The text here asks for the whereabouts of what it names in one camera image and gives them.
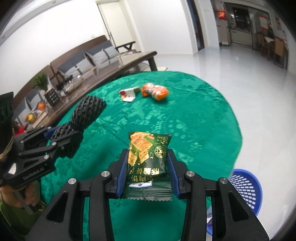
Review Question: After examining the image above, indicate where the dark wooden coffee table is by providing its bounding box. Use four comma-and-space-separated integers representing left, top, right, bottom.
13, 51, 158, 130

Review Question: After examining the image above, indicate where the potted plant in black vase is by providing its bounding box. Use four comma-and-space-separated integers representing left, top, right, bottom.
31, 74, 61, 107

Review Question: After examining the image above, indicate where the white red carton piece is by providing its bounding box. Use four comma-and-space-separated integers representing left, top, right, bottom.
119, 86, 141, 102

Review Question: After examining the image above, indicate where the wooden dining chair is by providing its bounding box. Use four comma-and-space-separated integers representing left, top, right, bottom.
274, 37, 288, 69

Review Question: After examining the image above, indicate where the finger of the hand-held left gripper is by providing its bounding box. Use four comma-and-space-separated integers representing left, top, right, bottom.
18, 132, 84, 161
14, 126, 56, 149

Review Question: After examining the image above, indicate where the blue plastic basket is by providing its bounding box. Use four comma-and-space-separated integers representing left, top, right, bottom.
206, 169, 263, 235

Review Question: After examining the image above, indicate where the grey cushion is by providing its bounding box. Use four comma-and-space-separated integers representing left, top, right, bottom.
102, 45, 120, 61
57, 50, 89, 77
84, 48, 109, 67

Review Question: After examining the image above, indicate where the green floral tablecloth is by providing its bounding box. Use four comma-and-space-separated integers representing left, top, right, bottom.
38, 71, 243, 241

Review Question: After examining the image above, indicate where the clear glass tray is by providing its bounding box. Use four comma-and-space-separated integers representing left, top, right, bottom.
57, 76, 84, 95

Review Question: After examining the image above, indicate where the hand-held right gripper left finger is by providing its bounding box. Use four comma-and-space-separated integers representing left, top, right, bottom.
35, 148, 130, 241

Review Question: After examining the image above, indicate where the orange white snack packet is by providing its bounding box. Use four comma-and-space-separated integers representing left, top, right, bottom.
141, 83, 169, 101

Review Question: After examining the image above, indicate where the green cracker packet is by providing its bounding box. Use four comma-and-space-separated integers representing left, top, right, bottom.
121, 131, 173, 202

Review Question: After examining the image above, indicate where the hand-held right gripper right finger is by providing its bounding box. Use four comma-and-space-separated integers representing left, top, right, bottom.
167, 148, 270, 241

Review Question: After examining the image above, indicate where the person's left hand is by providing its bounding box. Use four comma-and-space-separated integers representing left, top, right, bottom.
0, 181, 41, 209

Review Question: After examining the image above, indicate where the wooden sofa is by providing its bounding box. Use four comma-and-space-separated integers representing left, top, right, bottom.
50, 35, 137, 81

